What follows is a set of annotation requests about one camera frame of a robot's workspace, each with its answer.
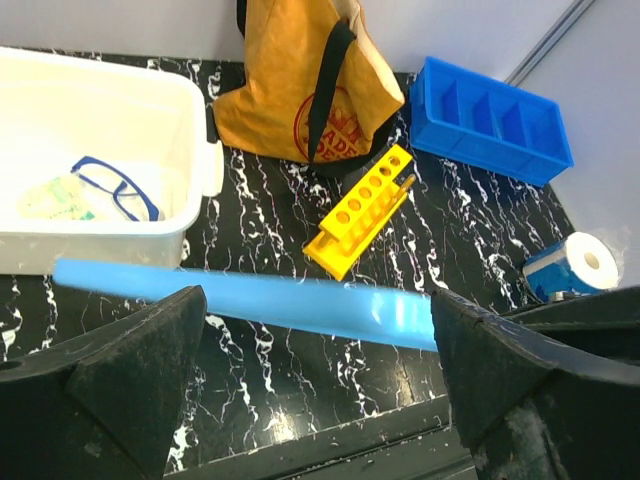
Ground light blue tub lid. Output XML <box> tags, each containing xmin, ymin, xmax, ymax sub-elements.
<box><xmin>53</xmin><ymin>259</ymin><xmax>437</xmax><ymax>352</ymax></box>

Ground aluminium rail frame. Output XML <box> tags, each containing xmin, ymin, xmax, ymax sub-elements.
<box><xmin>505</xmin><ymin>0</ymin><xmax>596</xmax><ymax>86</ymax></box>

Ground packaged gloves clear bag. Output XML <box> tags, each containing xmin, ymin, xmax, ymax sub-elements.
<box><xmin>17</xmin><ymin>174</ymin><xmax>96</xmax><ymax>221</ymax></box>

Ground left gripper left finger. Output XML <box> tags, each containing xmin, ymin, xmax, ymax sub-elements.
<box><xmin>1</xmin><ymin>286</ymin><xmax>207</xmax><ymax>479</ymax></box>

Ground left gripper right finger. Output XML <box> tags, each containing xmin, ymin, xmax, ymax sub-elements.
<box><xmin>431</xmin><ymin>290</ymin><xmax>639</xmax><ymax>479</ymax></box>

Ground blue safety glasses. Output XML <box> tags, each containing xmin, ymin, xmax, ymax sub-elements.
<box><xmin>70</xmin><ymin>156</ymin><xmax>160</xmax><ymax>222</ymax></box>

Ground blue compartment bin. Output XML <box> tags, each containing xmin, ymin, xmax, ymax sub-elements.
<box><xmin>409</xmin><ymin>56</ymin><xmax>574</xmax><ymax>187</ymax></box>

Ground white plastic tub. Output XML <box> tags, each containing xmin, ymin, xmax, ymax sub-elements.
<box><xmin>1</xmin><ymin>48</ymin><xmax>224</xmax><ymax>275</ymax></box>

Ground brown paper bag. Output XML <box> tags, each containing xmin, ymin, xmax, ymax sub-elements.
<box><xmin>213</xmin><ymin>1</ymin><xmax>405</xmax><ymax>177</ymax></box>

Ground yellow test tube rack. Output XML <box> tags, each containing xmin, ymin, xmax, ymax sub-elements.
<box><xmin>303</xmin><ymin>145</ymin><xmax>415</xmax><ymax>281</ymax></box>

